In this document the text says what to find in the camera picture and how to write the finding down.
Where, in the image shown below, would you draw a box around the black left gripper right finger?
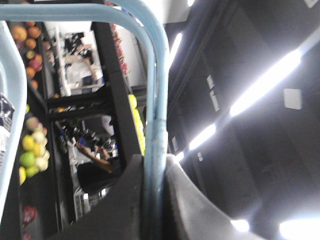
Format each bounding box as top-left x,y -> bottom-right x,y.
165,154 -> 263,240

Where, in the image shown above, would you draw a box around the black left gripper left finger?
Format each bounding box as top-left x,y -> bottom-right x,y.
49,154 -> 144,240

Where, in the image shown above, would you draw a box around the light blue shopping basket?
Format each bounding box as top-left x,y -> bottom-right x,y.
0,0 -> 170,240

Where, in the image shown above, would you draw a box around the dark blue cookie box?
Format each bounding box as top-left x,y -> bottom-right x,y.
0,93 -> 15,166

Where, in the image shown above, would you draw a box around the black fruit display shelf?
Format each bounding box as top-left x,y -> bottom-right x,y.
0,22 -> 139,240

